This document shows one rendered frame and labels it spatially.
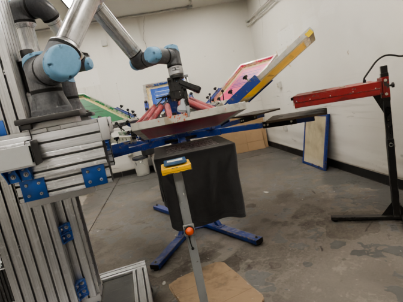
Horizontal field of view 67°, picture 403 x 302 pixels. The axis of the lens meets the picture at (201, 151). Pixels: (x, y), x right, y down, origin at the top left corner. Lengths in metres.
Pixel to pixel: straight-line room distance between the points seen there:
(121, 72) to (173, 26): 1.36
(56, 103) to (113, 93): 5.04
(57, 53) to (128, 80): 5.14
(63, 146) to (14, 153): 0.18
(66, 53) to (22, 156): 0.38
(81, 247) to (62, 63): 0.88
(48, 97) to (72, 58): 0.19
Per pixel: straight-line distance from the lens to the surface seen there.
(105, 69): 6.35
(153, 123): 1.50
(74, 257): 1.66
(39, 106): 1.28
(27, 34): 1.93
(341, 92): 2.40
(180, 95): 1.51
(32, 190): 1.36
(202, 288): 1.56
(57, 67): 1.16
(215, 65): 6.39
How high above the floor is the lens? 1.20
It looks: 9 degrees down
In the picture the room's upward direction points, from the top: 11 degrees counter-clockwise
